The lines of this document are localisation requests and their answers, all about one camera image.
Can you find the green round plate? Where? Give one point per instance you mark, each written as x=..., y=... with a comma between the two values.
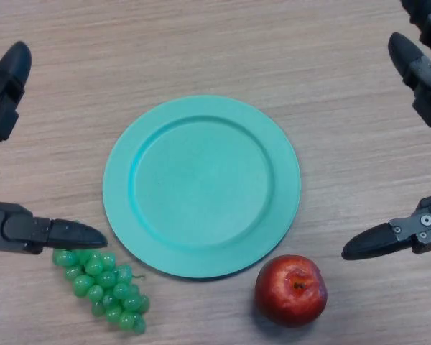
x=202, y=187

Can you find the green grapes bunch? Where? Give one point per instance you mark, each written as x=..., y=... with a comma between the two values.
x=107, y=291

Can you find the red apple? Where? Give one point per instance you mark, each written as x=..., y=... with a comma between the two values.
x=291, y=285

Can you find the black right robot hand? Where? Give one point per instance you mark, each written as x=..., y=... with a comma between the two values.
x=427, y=90

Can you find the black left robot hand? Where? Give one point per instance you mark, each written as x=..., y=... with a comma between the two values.
x=7, y=230

